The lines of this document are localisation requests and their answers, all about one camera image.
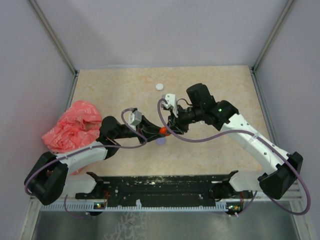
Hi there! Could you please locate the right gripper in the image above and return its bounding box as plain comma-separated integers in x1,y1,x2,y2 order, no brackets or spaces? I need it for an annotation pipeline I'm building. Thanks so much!
165,103,204,134

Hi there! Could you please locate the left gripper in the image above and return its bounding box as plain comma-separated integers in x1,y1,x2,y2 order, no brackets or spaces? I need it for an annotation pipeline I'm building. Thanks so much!
113,115,166,145

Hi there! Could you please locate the orange charging case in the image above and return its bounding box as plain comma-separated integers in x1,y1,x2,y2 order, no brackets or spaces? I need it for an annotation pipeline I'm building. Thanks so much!
159,127,171,137

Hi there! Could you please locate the purple charging case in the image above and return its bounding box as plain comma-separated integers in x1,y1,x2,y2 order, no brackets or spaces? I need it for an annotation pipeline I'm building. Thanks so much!
155,137,166,146

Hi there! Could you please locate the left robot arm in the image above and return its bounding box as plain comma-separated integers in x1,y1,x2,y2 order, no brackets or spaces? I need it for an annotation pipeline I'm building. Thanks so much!
24,113,168,205

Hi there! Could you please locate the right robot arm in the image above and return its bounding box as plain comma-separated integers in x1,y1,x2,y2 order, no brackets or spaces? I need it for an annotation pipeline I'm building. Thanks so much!
161,83,303,200

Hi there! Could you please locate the white charging case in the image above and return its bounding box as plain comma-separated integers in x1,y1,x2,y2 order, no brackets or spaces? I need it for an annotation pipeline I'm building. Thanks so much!
155,83,164,91

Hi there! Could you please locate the pink plastic bag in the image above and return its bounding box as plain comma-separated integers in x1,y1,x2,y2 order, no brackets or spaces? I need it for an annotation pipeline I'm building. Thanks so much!
41,100,103,176

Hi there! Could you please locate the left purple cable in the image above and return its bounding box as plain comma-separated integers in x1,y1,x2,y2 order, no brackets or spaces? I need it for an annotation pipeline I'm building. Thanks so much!
24,107,149,220

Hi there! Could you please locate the purple cable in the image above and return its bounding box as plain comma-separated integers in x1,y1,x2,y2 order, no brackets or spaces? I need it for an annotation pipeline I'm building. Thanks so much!
24,107,149,220
156,98,311,216

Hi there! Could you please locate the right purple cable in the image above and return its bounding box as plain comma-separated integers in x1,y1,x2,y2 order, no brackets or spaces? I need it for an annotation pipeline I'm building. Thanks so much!
156,98,311,216

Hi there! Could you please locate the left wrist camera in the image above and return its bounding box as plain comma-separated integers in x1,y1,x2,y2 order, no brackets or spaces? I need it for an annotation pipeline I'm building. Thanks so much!
128,110,142,128

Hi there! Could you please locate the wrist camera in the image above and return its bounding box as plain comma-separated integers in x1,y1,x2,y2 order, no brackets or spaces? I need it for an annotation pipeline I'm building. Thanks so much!
128,110,142,128
160,93,178,118

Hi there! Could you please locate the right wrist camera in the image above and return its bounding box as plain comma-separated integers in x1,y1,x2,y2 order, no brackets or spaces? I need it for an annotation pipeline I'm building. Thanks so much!
160,93,178,118

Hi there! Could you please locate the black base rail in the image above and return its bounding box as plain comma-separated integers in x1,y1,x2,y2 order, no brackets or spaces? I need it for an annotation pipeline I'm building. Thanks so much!
75,171,253,208

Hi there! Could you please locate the grey cable duct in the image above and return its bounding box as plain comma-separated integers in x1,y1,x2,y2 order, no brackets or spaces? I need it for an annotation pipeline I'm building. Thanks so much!
39,198,241,213

